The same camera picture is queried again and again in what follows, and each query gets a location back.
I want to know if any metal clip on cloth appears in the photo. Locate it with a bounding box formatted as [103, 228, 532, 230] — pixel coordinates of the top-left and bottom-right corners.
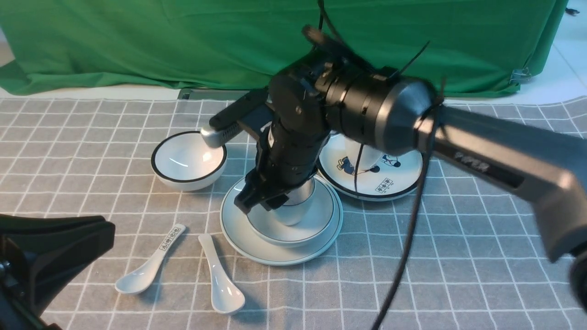
[509, 67, 532, 84]

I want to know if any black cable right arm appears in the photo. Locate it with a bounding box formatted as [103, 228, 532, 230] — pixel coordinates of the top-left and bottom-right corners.
[369, 78, 448, 330]

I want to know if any black rimmed white cup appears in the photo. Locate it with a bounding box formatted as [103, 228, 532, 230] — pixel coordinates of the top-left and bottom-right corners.
[354, 144, 383, 171]

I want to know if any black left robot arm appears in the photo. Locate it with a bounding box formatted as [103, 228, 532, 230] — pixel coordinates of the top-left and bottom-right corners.
[0, 214, 116, 330]

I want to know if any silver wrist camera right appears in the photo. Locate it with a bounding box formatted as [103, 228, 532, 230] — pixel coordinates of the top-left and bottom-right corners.
[200, 87, 271, 149]

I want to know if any white spoon with print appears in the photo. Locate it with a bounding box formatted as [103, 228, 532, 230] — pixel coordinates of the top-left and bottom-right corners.
[115, 224, 186, 295]

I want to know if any grey checked tablecloth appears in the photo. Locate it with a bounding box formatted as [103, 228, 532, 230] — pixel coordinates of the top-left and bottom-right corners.
[0, 98, 586, 330]

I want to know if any cartoon printed black rimmed plate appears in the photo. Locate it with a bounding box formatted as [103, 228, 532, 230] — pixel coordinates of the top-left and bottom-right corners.
[317, 134, 423, 201]

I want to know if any plain white plate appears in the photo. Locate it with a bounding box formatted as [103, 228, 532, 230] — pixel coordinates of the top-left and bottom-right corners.
[220, 177, 344, 266]

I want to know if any plain white spoon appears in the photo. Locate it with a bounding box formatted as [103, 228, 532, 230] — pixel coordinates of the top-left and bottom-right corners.
[198, 233, 245, 315]

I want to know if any green backdrop cloth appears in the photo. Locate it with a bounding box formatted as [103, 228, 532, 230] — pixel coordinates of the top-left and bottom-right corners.
[0, 0, 567, 98]

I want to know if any thin rimmed white bowl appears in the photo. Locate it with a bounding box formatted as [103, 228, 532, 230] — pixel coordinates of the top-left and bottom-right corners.
[247, 178, 335, 247]

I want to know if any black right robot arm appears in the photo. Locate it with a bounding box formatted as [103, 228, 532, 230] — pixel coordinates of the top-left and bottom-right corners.
[234, 25, 587, 308]

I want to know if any black rimmed white bowl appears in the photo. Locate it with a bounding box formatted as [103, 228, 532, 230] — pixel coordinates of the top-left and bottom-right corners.
[150, 130, 228, 191]

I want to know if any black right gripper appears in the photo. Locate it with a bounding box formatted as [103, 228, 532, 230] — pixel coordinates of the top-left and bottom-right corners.
[233, 121, 330, 215]

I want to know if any plain white cup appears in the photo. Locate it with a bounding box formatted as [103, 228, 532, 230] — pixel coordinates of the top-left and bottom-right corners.
[270, 178, 316, 227]

